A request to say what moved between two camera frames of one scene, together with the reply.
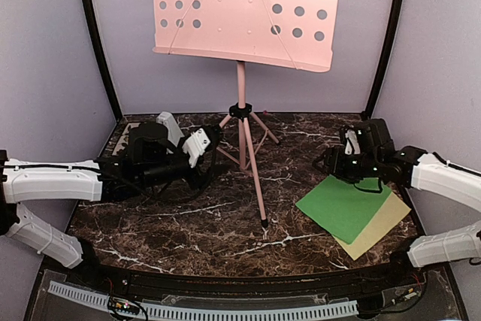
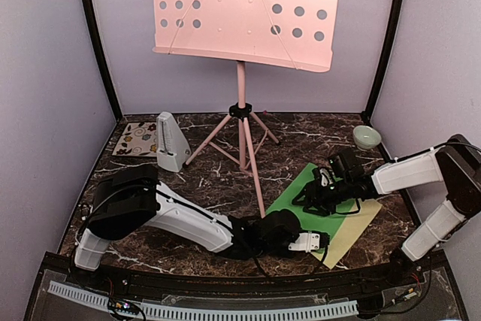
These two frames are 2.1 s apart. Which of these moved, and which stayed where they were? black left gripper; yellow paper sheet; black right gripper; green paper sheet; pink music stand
Moved: yellow paper sheet; black right gripper; green paper sheet; black left gripper
Stayed: pink music stand
